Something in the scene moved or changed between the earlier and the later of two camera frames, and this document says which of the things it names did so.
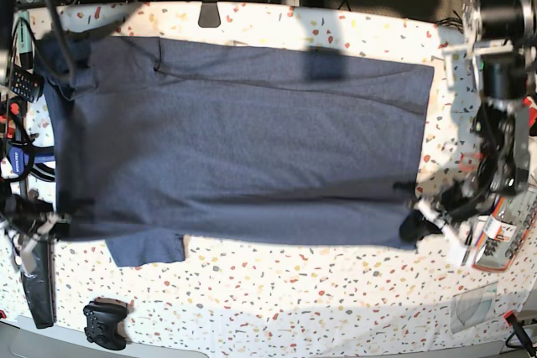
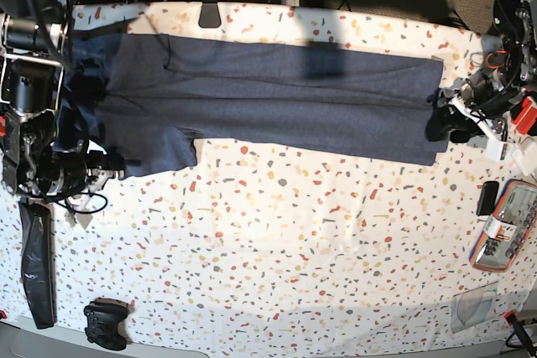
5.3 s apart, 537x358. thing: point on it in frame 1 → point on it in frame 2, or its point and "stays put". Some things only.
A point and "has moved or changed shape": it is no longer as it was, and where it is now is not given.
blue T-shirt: (159, 140) has moved or changed shape
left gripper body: (26, 220) → (100, 166)
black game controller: (102, 317) stays put
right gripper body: (463, 225) → (494, 130)
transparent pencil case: (505, 230) stays put
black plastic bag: (39, 288) stays put
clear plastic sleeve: (471, 307) stays put
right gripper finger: (414, 227) → (445, 120)
